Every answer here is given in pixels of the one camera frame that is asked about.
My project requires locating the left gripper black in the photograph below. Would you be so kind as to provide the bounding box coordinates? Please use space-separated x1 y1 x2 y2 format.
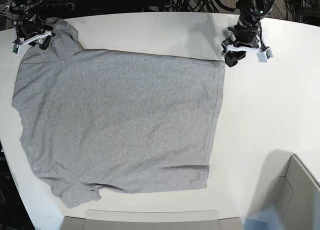
224 25 260 67

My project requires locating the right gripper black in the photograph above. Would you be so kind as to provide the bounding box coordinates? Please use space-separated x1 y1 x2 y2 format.
16 16 50 50

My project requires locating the grey T-shirt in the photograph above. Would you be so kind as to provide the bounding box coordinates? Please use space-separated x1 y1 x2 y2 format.
12 18 225 208

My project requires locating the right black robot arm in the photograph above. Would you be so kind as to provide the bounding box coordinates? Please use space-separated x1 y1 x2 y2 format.
4 0 76 54

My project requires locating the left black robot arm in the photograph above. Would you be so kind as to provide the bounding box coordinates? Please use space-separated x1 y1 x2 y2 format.
221 0 275 67

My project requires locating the blue blurry object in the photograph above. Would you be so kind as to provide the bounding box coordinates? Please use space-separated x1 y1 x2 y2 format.
242 207 285 230

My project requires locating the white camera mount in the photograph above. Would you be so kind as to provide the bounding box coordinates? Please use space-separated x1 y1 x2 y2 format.
221 39 273 63
12 30 57 55

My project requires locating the black cable bundle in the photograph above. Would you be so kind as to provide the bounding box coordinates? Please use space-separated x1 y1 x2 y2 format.
172 0 220 14

